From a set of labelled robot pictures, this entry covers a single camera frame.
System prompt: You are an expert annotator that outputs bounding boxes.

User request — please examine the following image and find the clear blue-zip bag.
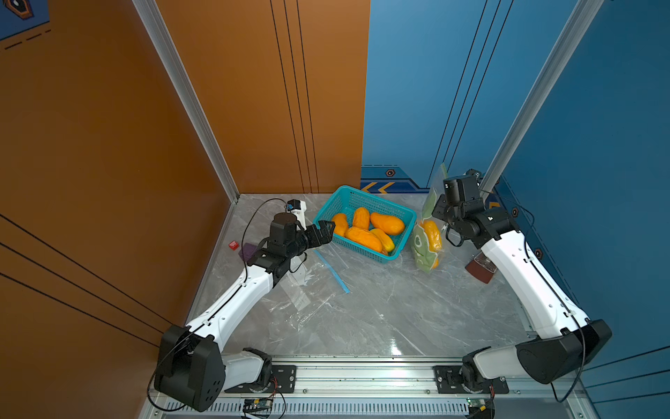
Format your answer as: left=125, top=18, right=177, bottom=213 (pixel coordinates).
left=278, top=251, right=352, bottom=329

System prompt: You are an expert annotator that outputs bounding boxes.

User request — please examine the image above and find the purple block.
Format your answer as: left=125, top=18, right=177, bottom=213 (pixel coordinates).
left=238, top=243, right=258, bottom=263

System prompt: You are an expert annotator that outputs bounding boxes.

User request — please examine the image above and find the yellow top mango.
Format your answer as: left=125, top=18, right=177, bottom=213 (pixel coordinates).
left=352, top=207, right=371, bottom=230

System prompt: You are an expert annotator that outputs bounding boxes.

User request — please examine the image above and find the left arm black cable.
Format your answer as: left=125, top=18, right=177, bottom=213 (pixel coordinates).
left=145, top=197, right=289, bottom=413

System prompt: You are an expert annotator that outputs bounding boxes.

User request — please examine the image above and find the slim yellow mango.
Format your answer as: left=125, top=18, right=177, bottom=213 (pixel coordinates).
left=370, top=229, right=395, bottom=256

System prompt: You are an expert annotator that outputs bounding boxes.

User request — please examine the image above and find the wrinkled yellow-orange mango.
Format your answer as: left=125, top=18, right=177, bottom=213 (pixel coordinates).
left=422, top=220, right=442, bottom=253

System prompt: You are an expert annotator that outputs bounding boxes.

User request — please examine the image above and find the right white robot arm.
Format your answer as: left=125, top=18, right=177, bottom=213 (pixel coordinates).
left=432, top=195, right=612, bottom=393

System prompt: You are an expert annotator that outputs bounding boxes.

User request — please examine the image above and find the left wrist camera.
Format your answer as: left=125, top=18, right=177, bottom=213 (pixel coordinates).
left=269, top=212, right=300, bottom=246

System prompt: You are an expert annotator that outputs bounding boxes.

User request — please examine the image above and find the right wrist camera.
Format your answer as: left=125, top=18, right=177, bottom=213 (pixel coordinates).
left=443, top=169, right=482, bottom=206

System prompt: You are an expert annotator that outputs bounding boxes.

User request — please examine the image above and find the clear green-zip bag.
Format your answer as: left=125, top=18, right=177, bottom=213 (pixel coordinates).
left=410, top=162, right=448, bottom=273

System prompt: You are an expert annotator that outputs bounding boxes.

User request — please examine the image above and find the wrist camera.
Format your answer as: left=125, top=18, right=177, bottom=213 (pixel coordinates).
left=269, top=212, right=300, bottom=246
left=443, top=169, right=482, bottom=206

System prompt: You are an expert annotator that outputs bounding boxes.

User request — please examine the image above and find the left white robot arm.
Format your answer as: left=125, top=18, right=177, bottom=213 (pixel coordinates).
left=148, top=213, right=336, bottom=412

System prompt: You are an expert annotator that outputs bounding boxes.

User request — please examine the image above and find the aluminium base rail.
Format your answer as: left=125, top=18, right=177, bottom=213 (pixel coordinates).
left=140, top=356, right=598, bottom=418

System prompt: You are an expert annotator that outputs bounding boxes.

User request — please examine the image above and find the dark red metronome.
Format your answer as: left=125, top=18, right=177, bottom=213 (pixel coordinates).
left=465, top=252, right=498, bottom=284

